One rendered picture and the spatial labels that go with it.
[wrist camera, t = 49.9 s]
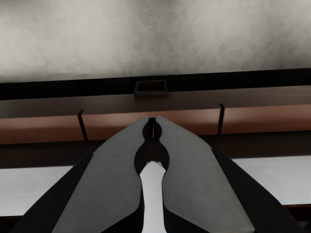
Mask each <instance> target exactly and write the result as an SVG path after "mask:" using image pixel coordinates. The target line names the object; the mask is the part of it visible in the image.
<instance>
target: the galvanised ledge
mask: <svg viewBox="0 0 311 233"><path fill-rule="evenodd" d="M296 68H311V0H0V83H19V82H38V81H56V80H83V79H102V78H120V77H139V76H158V75H176V74H203V73H221V72H240V71H259V70H277V69H296Z"/></svg>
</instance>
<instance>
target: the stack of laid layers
mask: <svg viewBox="0 0 311 233"><path fill-rule="evenodd" d="M198 137H200V138H201V139H202V140H204V141H205V142H206V143H207V144H208V145H209V146H211V147H212V148H213V149H215V148H219V149H220V150H221V151H222V152H223V153H225V154H226V155H227V156H228V157H229V158H231V159H233V158H254V157H275V156H296V155H311V130H304V131H283V132H263V133H243V134H222V135H221V134H220V132H218V134H217V135H198ZM106 141H107V140H91V141H89V140H88V138H86V139H85V140H84V141H61V142H41V143H20V144H0V168H21V167H43V166H74V165H75V164H76V163H77V162H78V161H79V160H80V159H81V158H83V157H84V156H85V155H86V154H93V153H94V152H95V151H96V150H97V149H98V148H99V147H100V146H101V145H102V144H103V143H104V142H106ZM146 158H147V162H150V161H151V160H154V161H155V162H160V144H159V143H158V142H157V140H155V138H154V137H153V138H152V140H150V142H149V144H148V145H147V147H146Z"/></svg>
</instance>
